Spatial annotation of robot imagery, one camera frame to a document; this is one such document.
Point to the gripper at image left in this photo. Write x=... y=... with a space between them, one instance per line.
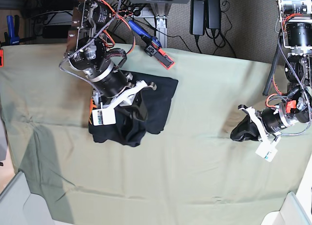
x=123 y=91

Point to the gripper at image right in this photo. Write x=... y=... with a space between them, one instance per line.
x=258 y=125

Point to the dark navy T-shirt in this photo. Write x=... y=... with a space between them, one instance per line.
x=129 y=132

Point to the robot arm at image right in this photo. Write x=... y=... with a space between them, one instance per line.
x=288 y=100

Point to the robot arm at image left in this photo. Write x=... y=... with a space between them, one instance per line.
x=91 y=56

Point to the light green table cloth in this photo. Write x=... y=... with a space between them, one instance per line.
x=191 y=173

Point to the blue orange bar clamp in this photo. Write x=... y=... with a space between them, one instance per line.
x=153 y=46

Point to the white bin lower right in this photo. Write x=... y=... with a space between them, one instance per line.
x=296 y=210

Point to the white bin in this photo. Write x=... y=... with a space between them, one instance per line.
x=296 y=210
x=18 y=206

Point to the black power adapter left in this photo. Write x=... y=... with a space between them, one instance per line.
x=197 y=17

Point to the black power adapter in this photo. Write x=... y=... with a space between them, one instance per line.
x=213 y=14
x=197 y=17

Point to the black power brick lower left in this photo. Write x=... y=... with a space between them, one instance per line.
x=55 y=31

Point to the black power adapter right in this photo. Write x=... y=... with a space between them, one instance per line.
x=213 y=14

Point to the blue clamp at left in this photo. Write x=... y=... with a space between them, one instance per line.
x=12 y=36

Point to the orange clamp pad left edge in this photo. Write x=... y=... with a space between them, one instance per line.
x=1 y=58

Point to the white bin lower left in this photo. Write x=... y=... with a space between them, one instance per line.
x=18 y=206

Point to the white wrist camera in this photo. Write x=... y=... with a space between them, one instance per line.
x=267 y=150
x=103 y=117

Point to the aluminium frame post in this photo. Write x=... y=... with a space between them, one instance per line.
x=161 y=12

